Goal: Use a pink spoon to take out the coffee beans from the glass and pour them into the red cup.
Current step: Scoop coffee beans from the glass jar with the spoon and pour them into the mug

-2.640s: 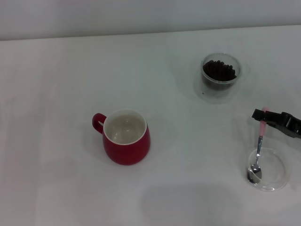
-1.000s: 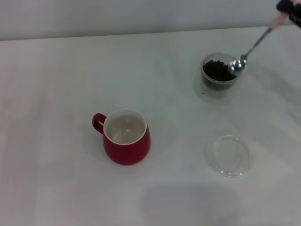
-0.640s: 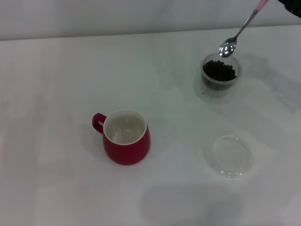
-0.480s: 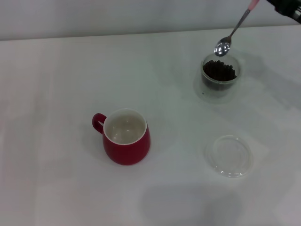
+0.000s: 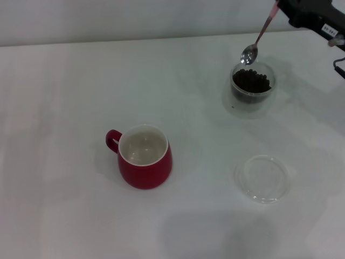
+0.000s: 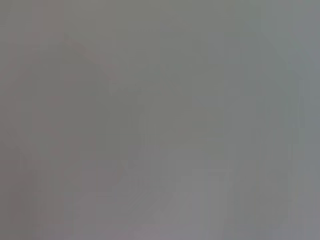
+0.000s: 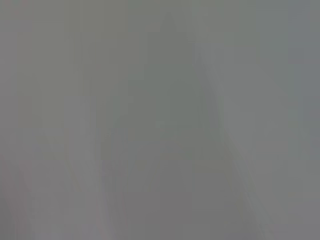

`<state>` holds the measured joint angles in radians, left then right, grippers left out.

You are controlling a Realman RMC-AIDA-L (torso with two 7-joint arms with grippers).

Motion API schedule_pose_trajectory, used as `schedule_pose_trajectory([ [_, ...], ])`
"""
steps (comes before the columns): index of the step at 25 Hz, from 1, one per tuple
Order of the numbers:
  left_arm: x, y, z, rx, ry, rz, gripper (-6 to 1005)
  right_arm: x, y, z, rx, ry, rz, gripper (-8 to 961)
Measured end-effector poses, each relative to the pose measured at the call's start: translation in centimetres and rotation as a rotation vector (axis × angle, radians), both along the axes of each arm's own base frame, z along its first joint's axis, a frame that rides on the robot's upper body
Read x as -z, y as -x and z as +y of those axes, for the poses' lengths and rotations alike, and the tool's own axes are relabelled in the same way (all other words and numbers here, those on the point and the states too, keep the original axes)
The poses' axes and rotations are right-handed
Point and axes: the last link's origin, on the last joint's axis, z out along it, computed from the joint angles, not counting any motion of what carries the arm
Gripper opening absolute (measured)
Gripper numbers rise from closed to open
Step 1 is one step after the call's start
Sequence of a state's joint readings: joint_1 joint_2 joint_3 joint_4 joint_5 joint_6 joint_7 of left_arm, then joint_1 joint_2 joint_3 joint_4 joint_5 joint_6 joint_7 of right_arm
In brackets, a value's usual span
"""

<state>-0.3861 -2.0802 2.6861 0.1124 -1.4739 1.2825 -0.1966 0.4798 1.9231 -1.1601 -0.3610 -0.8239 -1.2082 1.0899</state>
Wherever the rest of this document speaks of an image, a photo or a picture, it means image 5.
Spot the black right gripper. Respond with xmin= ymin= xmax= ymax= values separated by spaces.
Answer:
xmin=277 ymin=0 xmax=345 ymax=39

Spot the pink handled metal spoon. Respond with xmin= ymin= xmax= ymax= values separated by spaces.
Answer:
xmin=240 ymin=1 xmax=281 ymax=66

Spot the clear glass cup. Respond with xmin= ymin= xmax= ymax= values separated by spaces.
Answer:
xmin=221 ymin=61 xmax=279 ymax=119

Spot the red ceramic mug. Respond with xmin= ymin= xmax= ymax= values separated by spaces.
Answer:
xmin=105 ymin=124 xmax=173 ymax=190

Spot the coffee beans pile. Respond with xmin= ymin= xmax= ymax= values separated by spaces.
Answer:
xmin=232 ymin=69 xmax=272 ymax=105

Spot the clear glass saucer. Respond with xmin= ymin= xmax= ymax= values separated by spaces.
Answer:
xmin=233 ymin=154 xmax=292 ymax=205

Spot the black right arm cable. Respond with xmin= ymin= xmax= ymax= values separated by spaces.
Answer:
xmin=333 ymin=57 xmax=345 ymax=79

